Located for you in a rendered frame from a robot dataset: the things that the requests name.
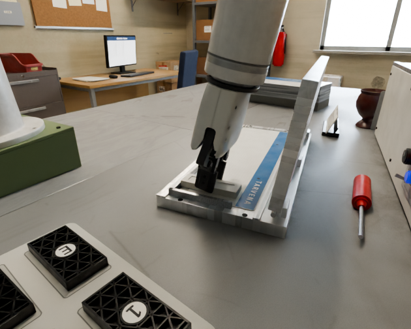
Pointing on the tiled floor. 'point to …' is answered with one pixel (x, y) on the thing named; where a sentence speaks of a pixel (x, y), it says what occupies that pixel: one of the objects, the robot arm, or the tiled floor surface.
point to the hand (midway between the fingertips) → (210, 173)
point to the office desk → (109, 88)
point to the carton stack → (171, 78)
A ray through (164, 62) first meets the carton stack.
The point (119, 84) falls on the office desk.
